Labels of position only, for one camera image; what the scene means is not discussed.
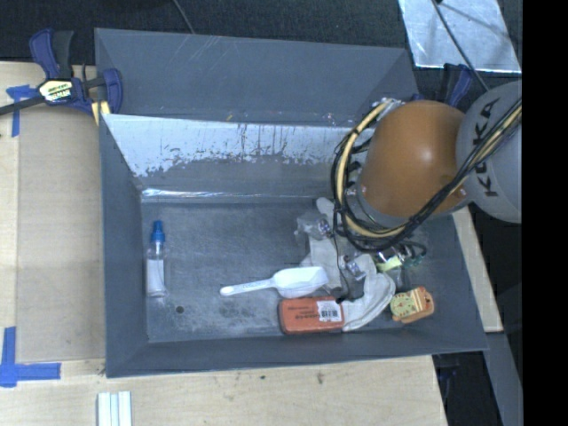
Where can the grey metal bin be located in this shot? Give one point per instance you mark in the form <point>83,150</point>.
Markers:
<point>231,238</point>

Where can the clear bottle with blue cap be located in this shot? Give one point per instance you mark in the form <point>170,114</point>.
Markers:
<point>156,264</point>

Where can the orange flat block with barcode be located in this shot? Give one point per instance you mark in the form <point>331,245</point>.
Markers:
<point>306,316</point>

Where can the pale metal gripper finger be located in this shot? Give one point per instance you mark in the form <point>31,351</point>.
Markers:
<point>355,268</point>
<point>323,226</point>

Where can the white plastic scoop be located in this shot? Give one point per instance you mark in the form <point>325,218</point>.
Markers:
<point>295,281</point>

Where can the white cloth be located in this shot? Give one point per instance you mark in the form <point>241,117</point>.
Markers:
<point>377,296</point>

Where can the orange toy clock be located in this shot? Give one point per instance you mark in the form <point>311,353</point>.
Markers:
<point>410,305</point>

